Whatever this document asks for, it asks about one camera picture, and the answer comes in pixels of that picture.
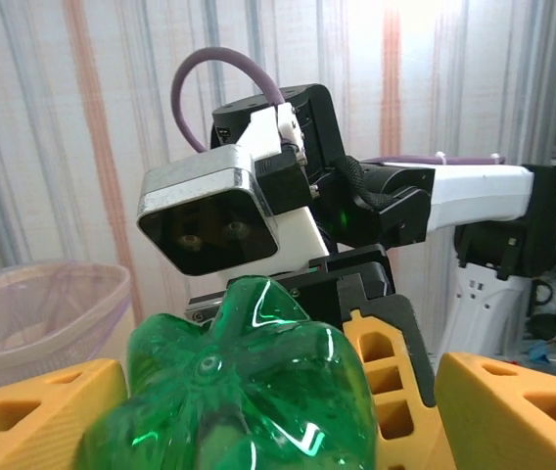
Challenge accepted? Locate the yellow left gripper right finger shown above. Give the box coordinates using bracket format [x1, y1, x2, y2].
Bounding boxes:
[434, 351, 556, 470]

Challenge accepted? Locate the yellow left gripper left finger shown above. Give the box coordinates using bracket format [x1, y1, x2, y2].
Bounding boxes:
[0, 358, 130, 470]

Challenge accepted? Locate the green plastic bottle yellow cap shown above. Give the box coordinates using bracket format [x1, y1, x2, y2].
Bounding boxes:
[75, 276, 380, 470]

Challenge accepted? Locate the cream ribbed waste bin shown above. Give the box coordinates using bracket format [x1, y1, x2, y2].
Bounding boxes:
[0, 273, 130, 398]

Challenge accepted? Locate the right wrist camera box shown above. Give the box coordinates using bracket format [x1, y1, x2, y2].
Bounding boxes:
[135, 103, 332, 278]

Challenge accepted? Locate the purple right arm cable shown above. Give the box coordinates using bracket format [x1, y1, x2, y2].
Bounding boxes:
[169, 46, 507, 167]

